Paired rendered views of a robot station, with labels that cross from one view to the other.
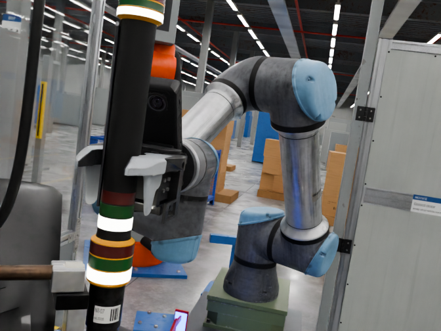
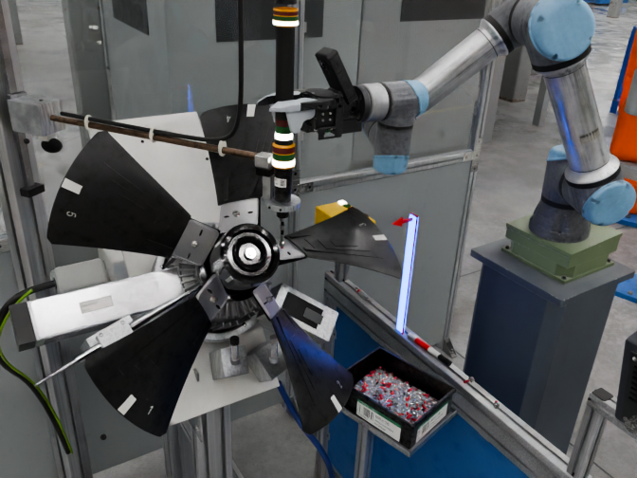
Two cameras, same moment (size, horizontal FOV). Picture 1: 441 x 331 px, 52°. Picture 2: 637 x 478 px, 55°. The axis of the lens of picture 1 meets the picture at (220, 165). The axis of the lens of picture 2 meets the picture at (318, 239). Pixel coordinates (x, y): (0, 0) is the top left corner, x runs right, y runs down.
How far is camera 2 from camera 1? 0.83 m
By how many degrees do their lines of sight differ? 49
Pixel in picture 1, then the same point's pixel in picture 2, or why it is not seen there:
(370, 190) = not seen: outside the picture
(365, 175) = not seen: outside the picture
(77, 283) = (264, 163)
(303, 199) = (570, 139)
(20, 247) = (266, 144)
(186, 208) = (386, 134)
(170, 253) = (377, 165)
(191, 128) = (442, 66)
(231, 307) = (525, 239)
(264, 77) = (517, 15)
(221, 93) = (482, 30)
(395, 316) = not seen: outside the picture
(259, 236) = (555, 174)
